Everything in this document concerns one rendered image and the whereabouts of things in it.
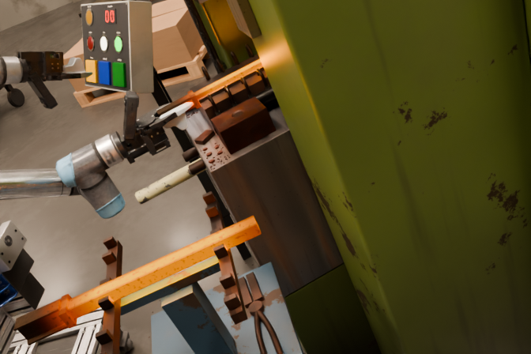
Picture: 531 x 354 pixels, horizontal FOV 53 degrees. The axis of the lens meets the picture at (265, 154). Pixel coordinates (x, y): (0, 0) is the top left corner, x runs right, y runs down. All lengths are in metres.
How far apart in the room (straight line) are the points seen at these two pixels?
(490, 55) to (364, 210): 0.37
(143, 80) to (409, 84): 0.97
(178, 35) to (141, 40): 2.51
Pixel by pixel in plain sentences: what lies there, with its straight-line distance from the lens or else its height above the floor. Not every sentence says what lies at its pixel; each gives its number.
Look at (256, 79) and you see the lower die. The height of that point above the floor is 0.99.
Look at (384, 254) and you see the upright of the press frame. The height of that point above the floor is 0.70.
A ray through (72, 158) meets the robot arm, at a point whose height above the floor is 1.01.
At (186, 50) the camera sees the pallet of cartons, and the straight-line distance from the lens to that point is 4.27.
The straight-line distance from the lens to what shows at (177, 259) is 0.93.
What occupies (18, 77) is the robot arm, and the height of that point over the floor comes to 1.17.
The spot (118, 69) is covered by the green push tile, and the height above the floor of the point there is 1.03.
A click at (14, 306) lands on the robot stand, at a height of 0.55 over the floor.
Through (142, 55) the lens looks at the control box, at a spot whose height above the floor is 1.04.
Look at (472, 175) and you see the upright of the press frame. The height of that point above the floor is 0.76.
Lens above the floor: 1.51
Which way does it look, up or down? 31 degrees down
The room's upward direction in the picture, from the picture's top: 24 degrees counter-clockwise
